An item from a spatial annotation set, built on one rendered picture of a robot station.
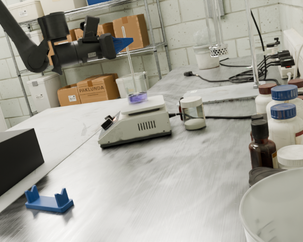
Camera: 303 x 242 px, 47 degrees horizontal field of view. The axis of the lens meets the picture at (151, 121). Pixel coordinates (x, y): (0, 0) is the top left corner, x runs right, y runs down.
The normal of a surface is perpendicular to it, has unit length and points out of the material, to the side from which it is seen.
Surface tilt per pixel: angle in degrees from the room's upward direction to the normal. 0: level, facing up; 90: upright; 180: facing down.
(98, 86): 89
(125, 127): 90
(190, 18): 90
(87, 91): 89
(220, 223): 0
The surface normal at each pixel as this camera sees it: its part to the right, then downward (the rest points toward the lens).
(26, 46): -0.07, -0.27
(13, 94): -0.28, 0.32
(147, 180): -0.20, -0.94
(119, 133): 0.02, 0.27
